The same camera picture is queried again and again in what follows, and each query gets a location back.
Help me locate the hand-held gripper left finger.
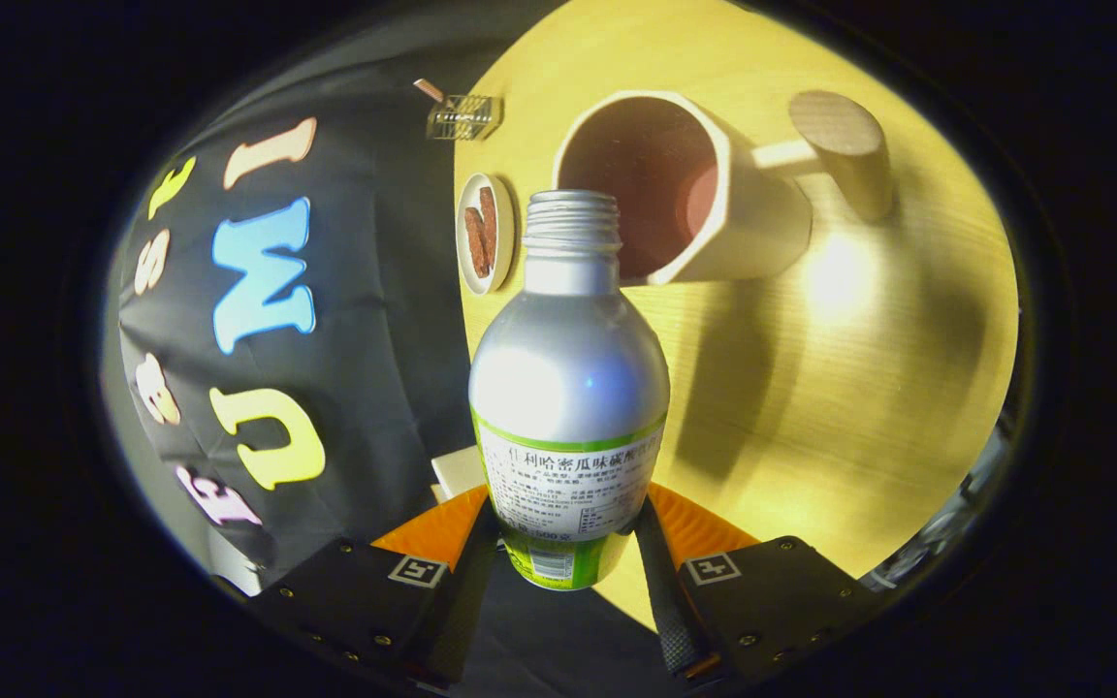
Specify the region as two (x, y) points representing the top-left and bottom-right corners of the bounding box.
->
(214, 483), (501, 691)

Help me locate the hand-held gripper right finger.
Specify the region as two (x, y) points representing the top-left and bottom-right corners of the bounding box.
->
(634, 483), (884, 691)

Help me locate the silver green juice bottle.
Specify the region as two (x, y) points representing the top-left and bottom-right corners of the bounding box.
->
(468, 189), (671, 592)

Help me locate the beige cup with wooden handle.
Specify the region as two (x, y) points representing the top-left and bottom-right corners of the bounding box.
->
(553, 89), (896, 287)

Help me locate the white toaster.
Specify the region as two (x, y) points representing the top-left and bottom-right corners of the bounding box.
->
(431, 445), (488, 501)

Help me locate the black backdrop cloth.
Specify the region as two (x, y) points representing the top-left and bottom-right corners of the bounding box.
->
(117, 19), (676, 698)

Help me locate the wooden table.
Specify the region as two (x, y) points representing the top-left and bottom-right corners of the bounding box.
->
(452, 0), (1020, 631)

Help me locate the red-brown meat slice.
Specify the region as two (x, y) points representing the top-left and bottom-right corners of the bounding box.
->
(478, 186), (499, 272)
(464, 206), (489, 279)

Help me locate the white round plate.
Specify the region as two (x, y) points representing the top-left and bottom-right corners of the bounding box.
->
(457, 173), (516, 296)

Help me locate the wire mesh holder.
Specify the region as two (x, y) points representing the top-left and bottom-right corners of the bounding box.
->
(426, 93), (504, 143)

